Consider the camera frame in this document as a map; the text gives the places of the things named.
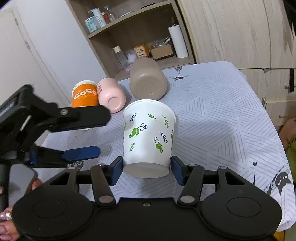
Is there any white paper towel roll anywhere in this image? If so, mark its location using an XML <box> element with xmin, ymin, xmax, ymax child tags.
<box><xmin>168</xmin><ymin>25</ymin><xmax>188</xmax><ymax>59</ymax></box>

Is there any wooden shelf unit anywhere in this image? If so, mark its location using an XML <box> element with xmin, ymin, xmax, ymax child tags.
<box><xmin>67</xmin><ymin>1</ymin><xmax>195</xmax><ymax>80</ymax></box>

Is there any white door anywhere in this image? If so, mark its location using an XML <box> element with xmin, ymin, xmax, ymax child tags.
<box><xmin>1</xmin><ymin>7</ymin><xmax>70</xmax><ymax>107</ymax></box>

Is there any orange patterned small box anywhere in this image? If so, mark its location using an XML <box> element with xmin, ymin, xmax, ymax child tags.
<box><xmin>134</xmin><ymin>44</ymin><xmax>149</xmax><ymax>58</ymax></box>

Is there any light blue container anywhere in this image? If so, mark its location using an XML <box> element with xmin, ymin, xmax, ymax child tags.
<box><xmin>84</xmin><ymin>16</ymin><xmax>100</xmax><ymax>33</ymax></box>

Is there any orange white paper cup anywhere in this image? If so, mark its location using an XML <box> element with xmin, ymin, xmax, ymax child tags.
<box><xmin>71</xmin><ymin>80</ymin><xmax>99</xmax><ymax>108</ymax></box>

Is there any small cardboard box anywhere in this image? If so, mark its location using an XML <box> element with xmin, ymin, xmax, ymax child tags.
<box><xmin>151</xmin><ymin>44</ymin><xmax>174</xmax><ymax>61</ymax></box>

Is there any clear bottle with cream cap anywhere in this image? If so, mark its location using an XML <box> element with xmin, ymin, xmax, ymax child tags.
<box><xmin>113</xmin><ymin>45</ymin><xmax>130</xmax><ymax>70</ymax></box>

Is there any pink cup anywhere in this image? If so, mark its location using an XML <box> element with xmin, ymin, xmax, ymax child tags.
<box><xmin>97</xmin><ymin>77</ymin><xmax>126</xmax><ymax>113</ymax></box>

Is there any taupe brown cup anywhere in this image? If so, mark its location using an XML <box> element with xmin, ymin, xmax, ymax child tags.
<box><xmin>129</xmin><ymin>57</ymin><xmax>168</xmax><ymax>100</ymax></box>

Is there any white leaf-pattern paper cup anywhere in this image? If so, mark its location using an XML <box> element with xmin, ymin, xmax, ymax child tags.
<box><xmin>123</xmin><ymin>99</ymin><xmax>176</xmax><ymax>179</ymax></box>

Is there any white patterned tablecloth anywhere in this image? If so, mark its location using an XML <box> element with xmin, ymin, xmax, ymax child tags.
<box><xmin>42</xmin><ymin>61</ymin><xmax>295</xmax><ymax>232</ymax></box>

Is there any white tube bottle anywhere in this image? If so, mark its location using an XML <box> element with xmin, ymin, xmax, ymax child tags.
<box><xmin>89</xmin><ymin>8</ymin><xmax>107</xmax><ymax>28</ymax></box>

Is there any wooden wardrobe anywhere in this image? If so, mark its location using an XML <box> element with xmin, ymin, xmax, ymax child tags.
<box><xmin>178</xmin><ymin>1</ymin><xmax>295</xmax><ymax>128</ymax></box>

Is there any person's left hand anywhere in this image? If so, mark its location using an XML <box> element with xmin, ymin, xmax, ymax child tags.
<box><xmin>0</xmin><ymin>178</ymin><xmax>43</xmax><ymax>241</ymax></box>

